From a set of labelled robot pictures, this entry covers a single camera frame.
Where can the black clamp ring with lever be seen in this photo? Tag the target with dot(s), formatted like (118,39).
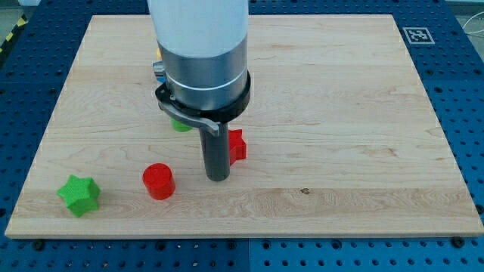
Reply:
(207,120)

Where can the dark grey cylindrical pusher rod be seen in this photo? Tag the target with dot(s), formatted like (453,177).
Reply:
(216,154)

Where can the red cylinder block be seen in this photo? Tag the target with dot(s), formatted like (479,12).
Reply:
(159,181)

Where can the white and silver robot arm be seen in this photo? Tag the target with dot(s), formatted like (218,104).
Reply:
(203,45)

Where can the red star block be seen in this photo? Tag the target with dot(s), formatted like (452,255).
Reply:
(237,145)

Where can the green star block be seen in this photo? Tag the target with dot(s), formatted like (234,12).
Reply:
(80,195)

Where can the green round block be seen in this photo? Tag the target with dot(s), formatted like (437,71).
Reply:
(179,126)

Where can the blue block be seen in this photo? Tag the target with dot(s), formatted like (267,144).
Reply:
(159,71)

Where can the yellow block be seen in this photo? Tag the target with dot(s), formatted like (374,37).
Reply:
(159,56)

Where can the wooden board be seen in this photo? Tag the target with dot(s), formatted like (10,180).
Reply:
(342,141)

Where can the yellow black hazard tape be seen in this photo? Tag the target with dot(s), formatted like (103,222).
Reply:
(12,37)

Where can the white fiducial marker tag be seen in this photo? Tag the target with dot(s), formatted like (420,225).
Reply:
(418,36)

